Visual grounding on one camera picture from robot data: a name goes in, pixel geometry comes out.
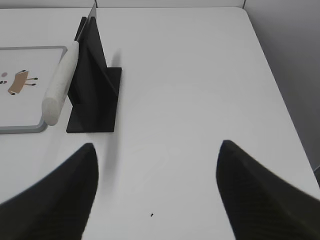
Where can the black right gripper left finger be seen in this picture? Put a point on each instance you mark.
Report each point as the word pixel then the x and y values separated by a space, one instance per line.
pixel 58 206

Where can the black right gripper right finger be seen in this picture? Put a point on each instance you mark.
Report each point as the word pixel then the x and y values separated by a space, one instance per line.
pixel 259 204

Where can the white-handled steel cleaver knife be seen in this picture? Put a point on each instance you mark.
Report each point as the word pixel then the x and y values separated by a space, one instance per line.
pixel 57 91

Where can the black knife stand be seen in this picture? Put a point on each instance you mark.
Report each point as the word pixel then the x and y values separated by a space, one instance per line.
pixel 94 89

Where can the deer print cutting board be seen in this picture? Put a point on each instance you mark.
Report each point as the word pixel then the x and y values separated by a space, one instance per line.
pixel 25 75

